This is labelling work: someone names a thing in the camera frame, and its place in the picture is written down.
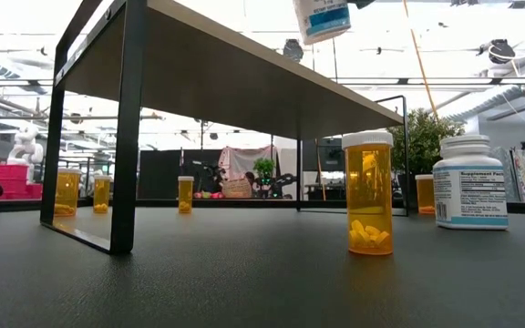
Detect green potted plant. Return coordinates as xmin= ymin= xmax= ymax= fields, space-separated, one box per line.
xmin=386 ymin=108 xmax=468 ymax=211

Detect red plastic crate stack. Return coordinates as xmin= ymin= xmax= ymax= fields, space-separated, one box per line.
xmin=0 ymin=163 xmax=44 ymax=200

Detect white robot figure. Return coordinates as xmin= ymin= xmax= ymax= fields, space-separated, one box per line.
xmin=5 ymin=123 xmax=46 ymax=183

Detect black wall monitor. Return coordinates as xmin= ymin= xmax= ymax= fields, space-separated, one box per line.
xmin=302 ymin=137 xmax=345 ymax=173

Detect yellow cable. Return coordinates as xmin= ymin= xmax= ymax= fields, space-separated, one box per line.
xmin=401 ymin=0 xmax=439 ymax=118

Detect wicker basket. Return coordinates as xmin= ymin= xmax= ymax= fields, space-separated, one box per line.
xmin=221 ymin=176 xmax=254 ymax=200

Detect white supplement bottle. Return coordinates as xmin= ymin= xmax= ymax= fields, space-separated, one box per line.
xmin=432 ymin=134 xmax=510 ymax=231
xmin=292 ymin=0 xmax=353 ymax=46

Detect black ceiling cable reel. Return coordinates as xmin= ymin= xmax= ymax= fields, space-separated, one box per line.
xmin=479 ymin=38 xmax=517 ymax=65

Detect black partition panel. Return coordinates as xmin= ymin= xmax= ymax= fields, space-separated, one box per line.
xmin=138 ymin=149 xmax=222 ymax=200

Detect black ceiling fixture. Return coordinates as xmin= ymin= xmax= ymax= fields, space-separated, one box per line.
xmin=283 ymin=38 xmax=304 ymax=64

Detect large orange pill bottle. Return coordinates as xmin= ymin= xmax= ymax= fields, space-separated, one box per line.
xmin=55 ymin=167 xmax=83 ymax=218
xmin=415 ymin=173 xmax=437 ymax=216

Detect small green plant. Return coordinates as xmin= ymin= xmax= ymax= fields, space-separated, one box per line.
xmin=252 ymin=157 xmax=276 ymax=179

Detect pale pink cloth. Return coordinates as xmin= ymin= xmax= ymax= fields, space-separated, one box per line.
xmin=216 ymin=145 xmax=278 ymax=183

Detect small white cap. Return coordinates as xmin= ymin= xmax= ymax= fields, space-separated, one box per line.
xmin=341 ymin=130 xmax=395 ymax=256

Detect small orange pill bottle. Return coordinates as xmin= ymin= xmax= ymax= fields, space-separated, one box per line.
xmin=177 ymin=175 xmax=195 ymax=215
xmin=92 ymin=175 xmax=112 ymax=215

